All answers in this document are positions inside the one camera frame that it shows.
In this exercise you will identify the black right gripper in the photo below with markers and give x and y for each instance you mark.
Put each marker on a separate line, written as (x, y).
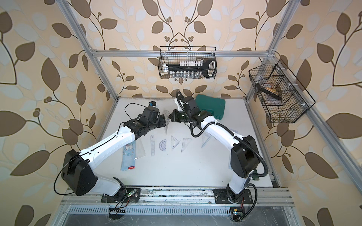
(176, 118)

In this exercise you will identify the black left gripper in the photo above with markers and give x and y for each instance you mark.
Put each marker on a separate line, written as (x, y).
(161, 118)

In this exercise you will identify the clear straight ruler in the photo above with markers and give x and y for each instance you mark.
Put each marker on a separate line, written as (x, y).
(152, 145)

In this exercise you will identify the clear triangle ruler long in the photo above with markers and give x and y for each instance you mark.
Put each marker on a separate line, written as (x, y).
(186, 142)

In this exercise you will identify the clear protractor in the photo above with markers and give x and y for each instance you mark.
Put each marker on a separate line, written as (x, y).
(163, 145)

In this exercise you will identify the clear triangle ruler small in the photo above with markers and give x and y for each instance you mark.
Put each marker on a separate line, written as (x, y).
(174, 142)

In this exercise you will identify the blue ruler set pouch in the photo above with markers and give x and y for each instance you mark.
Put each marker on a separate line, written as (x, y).
(129, 156)

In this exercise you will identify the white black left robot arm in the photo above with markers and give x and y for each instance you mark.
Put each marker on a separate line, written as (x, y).
(78, 168)

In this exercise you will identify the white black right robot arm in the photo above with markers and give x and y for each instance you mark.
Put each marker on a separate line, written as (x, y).
(245, 160)

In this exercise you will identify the black socket bit holder set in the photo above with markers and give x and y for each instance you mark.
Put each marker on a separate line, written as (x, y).
(204, 67)

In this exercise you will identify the green plastic tool case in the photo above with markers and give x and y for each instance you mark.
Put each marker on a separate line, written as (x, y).
(215, 106)

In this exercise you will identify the dark tool in right basket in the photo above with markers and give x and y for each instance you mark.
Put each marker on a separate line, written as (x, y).
(270, 92)

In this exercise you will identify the green pipe wrench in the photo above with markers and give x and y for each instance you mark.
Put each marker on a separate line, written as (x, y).
(254, 175)

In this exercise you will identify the black wire basket back wall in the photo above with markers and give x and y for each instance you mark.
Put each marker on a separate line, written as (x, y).
(175, 54)

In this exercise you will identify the black wire basket wall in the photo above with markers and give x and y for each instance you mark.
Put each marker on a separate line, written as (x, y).
(175, 54)
(296, 100)

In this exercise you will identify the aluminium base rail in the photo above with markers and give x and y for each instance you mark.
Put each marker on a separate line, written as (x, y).
(197, 196)

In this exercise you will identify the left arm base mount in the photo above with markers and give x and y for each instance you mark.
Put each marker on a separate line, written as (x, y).
(123, 194)

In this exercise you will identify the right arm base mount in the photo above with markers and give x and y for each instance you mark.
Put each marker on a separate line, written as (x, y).
(227, 196)

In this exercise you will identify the black wire basket right wall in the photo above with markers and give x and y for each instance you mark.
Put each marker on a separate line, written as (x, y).
(296, 100)

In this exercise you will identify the aluminium frame post back right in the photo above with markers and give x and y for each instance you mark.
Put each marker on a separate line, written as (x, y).
(266, 56)

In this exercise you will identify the aluminium frame post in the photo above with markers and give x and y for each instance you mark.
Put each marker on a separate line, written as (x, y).
(266, 56)
(69, 16)

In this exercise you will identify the aluminium frame post back left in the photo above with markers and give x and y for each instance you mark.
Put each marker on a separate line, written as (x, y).
(69, 16)

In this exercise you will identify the aluminium frame rail right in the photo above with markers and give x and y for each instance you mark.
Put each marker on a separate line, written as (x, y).
(340, 151)

